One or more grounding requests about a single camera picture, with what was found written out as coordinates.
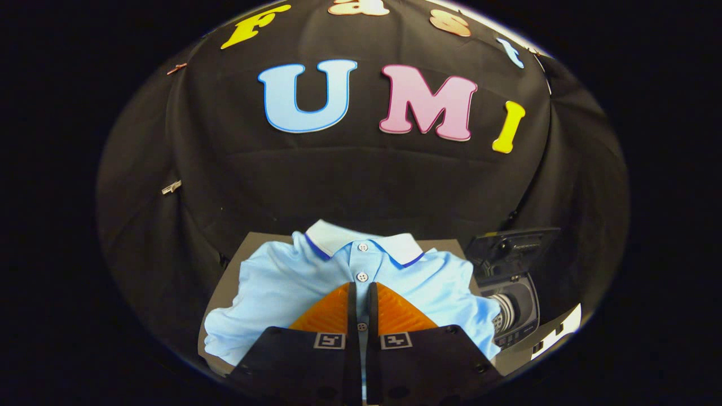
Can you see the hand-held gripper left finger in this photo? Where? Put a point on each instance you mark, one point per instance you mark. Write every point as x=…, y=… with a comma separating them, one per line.
x=352, y=316

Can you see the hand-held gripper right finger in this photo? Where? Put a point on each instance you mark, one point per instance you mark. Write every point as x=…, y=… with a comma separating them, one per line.
x=372, y=316

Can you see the light blue polo shirt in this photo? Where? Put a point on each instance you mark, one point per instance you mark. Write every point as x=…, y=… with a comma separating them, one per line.
x=282, y=287

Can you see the grey washing machine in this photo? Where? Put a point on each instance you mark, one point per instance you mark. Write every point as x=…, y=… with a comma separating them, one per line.
x=519, y=304

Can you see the silver clip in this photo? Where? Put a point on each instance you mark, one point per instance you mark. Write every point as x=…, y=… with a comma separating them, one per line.
x=172, y=187

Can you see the red clip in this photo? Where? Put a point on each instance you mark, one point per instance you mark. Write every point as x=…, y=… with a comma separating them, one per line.
x=177, y=69

